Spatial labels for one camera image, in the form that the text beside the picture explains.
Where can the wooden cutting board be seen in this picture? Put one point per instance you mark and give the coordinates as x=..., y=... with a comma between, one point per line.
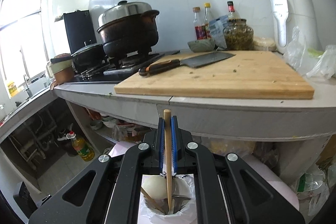
x=246, y=75

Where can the large black stock pot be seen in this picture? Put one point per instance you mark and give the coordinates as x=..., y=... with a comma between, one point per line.
x=128, y=27

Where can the kitchen cleaver orange handle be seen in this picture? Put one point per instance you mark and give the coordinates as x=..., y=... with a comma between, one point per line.
x=192, y=62

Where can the large steel spoon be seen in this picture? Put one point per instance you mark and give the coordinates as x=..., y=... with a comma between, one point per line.
x=178, y=202

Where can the plastic bags on floor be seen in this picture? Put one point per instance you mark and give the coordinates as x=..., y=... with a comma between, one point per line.
x=314, y=187

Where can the red cap sauce bottle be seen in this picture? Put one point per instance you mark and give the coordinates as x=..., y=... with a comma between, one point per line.
x=231, y=10

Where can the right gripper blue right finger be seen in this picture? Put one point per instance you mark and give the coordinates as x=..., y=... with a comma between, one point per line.
x=174, y=143

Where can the glass pickle jar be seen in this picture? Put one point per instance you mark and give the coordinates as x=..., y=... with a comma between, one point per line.
x=238, y=35

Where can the white rice cooker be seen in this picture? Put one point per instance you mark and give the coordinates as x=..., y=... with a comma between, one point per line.
x=288, y=14

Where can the clear plastic bags on counter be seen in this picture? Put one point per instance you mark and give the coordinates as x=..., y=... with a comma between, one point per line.
x=307, y=61

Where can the stack of bowls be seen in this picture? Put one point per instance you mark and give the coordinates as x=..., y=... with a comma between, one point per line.
x=98, y=121

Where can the cooking oil bottle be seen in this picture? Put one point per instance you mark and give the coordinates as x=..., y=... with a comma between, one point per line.
x=81, y=147

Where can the clear sauce bottle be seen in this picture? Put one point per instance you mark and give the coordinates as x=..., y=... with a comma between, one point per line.
x=199, y=28

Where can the black appliance box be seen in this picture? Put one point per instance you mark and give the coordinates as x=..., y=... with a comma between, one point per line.
x=79, y=29

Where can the crossing wooden chopstick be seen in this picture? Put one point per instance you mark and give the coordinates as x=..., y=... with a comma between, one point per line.
x=152, y=201

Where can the yellowish plastic bag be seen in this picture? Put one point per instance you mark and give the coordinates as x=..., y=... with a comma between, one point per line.
x=223, y=147

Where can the brown enamel pot stack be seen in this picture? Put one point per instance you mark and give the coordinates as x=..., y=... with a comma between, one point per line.
x=60, y=68

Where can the yellow cap sauce bottle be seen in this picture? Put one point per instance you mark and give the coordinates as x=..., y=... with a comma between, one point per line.
x=207, y=19

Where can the black wok pan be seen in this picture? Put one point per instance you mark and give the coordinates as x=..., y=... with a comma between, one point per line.
x=88, y=57

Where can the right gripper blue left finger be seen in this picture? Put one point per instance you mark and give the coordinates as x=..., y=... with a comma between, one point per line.
x=161, y=139

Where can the grey ceramic bowl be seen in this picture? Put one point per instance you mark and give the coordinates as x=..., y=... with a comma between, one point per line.
x=201, y=45

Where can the cream plastic ladle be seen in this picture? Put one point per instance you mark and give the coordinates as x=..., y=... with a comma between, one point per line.
x=156, y=187

